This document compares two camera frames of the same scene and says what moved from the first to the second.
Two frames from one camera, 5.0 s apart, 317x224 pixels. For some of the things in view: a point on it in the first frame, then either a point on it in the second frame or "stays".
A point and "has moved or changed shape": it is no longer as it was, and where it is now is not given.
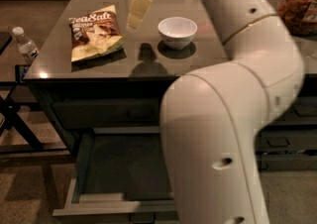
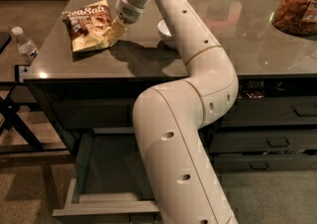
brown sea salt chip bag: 95,34 has moved or changed shape
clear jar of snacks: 297,6 stays
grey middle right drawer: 285,140 stays
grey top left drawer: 71,113 stays
